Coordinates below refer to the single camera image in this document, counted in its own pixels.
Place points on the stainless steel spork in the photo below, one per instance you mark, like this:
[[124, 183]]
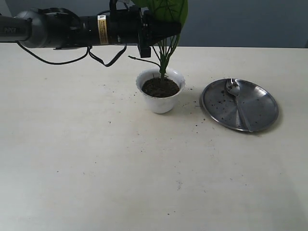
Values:
[[234, 89]]

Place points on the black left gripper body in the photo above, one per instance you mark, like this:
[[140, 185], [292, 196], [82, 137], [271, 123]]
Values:
[[119, 27]]

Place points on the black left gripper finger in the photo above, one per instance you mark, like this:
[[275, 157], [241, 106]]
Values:
[[144, 51], [157, 30]]

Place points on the dark soil in pot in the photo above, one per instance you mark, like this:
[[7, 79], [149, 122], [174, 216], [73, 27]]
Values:
[[160, 87]]

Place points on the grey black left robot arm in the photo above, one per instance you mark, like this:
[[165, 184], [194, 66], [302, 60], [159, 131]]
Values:
[[60, 29]]

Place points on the artificial red flower stem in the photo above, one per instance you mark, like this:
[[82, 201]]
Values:
[[170, 11]]

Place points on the round stainless steel plate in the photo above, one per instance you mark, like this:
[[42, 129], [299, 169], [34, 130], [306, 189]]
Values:
[[258, 105]]

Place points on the white scalloped flower pot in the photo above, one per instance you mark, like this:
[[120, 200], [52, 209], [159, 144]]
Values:
[[160, 105]]

